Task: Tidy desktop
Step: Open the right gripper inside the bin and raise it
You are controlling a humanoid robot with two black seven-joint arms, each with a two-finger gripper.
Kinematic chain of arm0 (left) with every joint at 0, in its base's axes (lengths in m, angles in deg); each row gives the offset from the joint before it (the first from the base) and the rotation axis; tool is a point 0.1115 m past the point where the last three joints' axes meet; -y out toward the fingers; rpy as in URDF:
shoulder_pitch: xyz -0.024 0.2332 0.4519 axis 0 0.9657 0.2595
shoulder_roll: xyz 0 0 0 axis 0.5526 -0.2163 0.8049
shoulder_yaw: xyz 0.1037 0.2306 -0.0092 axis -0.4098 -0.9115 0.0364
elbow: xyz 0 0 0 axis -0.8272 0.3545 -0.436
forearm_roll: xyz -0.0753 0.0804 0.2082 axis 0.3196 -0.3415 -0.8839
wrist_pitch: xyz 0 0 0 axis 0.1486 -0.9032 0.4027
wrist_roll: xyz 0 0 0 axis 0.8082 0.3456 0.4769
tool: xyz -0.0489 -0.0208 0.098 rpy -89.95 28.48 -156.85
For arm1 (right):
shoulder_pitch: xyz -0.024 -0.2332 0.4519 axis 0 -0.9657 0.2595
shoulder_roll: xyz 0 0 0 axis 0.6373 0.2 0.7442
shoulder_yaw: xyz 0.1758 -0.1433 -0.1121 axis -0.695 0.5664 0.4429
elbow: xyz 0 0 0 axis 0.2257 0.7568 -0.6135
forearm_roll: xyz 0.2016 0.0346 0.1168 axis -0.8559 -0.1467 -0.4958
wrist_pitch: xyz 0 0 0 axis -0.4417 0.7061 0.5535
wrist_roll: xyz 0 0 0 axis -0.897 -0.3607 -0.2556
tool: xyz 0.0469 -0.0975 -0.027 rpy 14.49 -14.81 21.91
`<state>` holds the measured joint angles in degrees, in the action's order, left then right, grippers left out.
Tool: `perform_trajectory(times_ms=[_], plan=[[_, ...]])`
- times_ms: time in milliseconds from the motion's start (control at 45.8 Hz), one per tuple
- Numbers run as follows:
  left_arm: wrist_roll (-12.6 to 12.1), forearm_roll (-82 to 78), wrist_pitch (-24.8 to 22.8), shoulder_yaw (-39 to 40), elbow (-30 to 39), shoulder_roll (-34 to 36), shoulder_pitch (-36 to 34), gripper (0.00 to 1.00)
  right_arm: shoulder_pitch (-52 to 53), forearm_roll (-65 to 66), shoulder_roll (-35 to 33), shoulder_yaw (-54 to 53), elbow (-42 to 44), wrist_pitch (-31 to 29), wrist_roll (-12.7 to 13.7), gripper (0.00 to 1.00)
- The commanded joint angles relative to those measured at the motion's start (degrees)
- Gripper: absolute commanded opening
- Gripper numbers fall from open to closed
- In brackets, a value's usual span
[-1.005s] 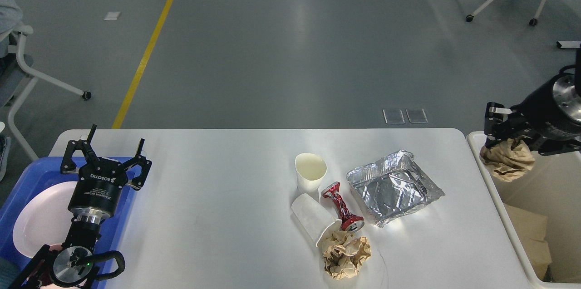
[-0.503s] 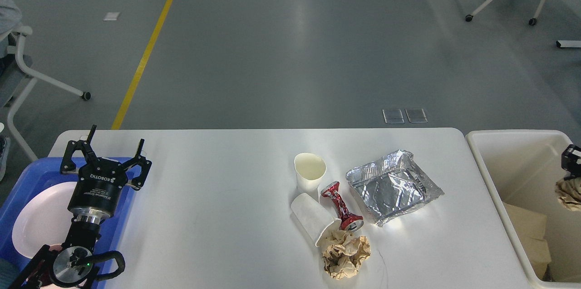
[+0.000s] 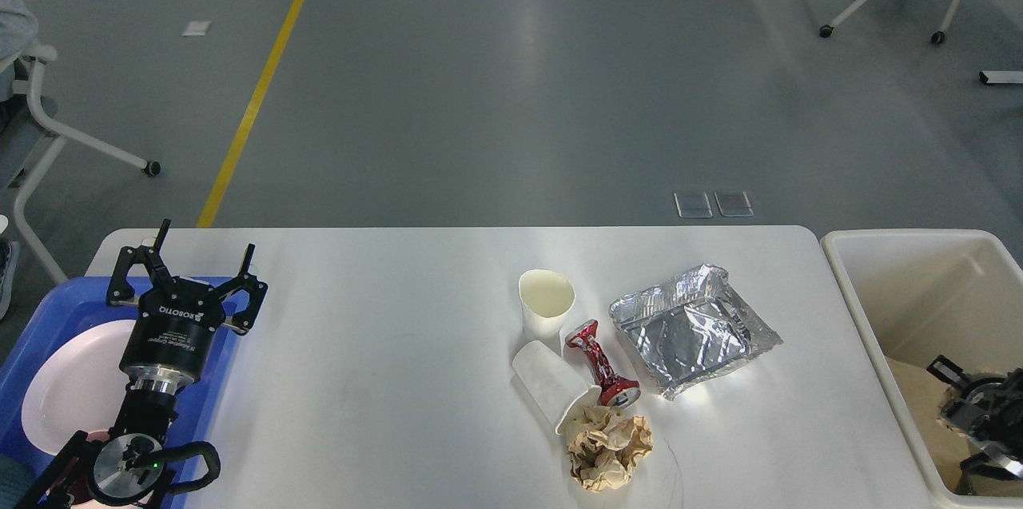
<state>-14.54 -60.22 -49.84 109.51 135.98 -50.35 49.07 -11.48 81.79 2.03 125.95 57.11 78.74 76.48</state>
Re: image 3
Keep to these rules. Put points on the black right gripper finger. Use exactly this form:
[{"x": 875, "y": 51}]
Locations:
[
  {"x": 945, "y": 370},
  {"x": 983, "y": 476}
]

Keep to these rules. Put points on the upright white paper cup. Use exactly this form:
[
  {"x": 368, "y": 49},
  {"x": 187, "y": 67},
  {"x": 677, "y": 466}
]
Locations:
[{"x": 546, "y": 298}]

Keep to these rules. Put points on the brown paper sheet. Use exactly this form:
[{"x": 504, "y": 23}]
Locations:
[{"x": 924, "y": 396}]

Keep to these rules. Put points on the clear floor plate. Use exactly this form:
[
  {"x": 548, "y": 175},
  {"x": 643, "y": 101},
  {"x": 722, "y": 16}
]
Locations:
[
  {"x": 693, "y": 205},
  {"x": 734, "y": 204}
]

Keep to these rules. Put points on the clear floor plate right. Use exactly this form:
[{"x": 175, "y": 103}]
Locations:
[{"x": 734, "y": 204}]

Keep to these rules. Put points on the lying white paper cup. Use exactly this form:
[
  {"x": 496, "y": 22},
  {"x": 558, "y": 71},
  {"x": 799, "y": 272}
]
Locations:
[{"x": 559, "y": 391}]

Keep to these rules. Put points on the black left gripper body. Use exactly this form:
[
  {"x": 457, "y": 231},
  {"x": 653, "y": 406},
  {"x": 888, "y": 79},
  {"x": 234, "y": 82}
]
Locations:
[{"x": 171, "y": 340}]

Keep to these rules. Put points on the pink plate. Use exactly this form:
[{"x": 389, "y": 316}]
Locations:
[{"x": 79, "y": 387}]

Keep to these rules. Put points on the white bar base right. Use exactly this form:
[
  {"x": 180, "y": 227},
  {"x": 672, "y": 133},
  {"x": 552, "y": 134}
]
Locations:
[{"x": 1001, "y": 77}]

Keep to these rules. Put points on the grey green mug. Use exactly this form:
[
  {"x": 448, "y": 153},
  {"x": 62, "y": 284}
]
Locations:
[{"x": 16, "y": 480}]

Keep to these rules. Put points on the crushed red soda can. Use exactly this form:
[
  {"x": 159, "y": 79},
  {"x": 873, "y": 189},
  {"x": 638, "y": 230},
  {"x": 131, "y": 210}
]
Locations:
[{"x": 615, "y": 390}]

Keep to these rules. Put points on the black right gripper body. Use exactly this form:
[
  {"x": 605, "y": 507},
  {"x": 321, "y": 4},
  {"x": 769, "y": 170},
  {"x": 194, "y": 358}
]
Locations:
[{"x": 1006, "y": 438}]

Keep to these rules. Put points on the clear floor plate left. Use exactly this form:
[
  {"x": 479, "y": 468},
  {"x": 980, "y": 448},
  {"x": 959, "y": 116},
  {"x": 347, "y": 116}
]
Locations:
[{"x": 693, "y": 205}]

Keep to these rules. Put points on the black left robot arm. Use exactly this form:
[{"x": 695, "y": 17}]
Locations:
[{"x": 136, "y": 466}]

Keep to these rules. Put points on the crumpled brown paper ball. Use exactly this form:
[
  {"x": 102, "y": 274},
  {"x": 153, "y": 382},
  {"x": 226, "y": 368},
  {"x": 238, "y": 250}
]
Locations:
[{"x": 605, "y": 446}]

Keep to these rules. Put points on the beige plastic bin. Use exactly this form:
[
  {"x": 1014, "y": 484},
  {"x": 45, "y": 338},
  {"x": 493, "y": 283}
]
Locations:
[{"x": 915, "y": 294}]

